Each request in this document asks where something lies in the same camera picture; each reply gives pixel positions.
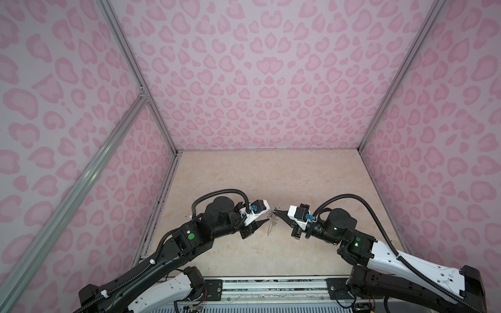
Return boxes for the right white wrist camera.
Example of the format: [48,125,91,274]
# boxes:
[287,203,317,231]

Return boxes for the corner aluminium post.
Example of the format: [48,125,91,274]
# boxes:
[95,0,178,157]
[357,0,448,155]

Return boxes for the left corner aluminium post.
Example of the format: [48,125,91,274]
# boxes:
[95,0,178,157]

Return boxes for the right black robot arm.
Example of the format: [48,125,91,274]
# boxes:
[273,206,487,312]

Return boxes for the left black corrugated cable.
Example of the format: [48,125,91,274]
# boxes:
[72,188,251,313]

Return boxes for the right corner aluminium post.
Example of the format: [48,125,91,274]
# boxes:
[357,0,448,155]

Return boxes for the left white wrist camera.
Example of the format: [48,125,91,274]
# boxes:
[240,200,271,226]

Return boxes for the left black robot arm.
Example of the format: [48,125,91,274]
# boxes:
[77,189,271,312]

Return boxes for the right black corrugated cable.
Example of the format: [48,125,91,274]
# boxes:
[312,194,486,313]

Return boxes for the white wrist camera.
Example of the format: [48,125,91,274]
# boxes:
[240,200,271,226]
[287,203,317,231]

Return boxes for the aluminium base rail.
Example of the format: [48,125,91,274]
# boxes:
[104,275,451,313]

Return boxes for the black corrugated cable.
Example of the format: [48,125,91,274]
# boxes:
[72,188,251,313]
[312,194,486,313]

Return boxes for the diagonal aluminium frame bar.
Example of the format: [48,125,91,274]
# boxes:
[1,95,148,312]

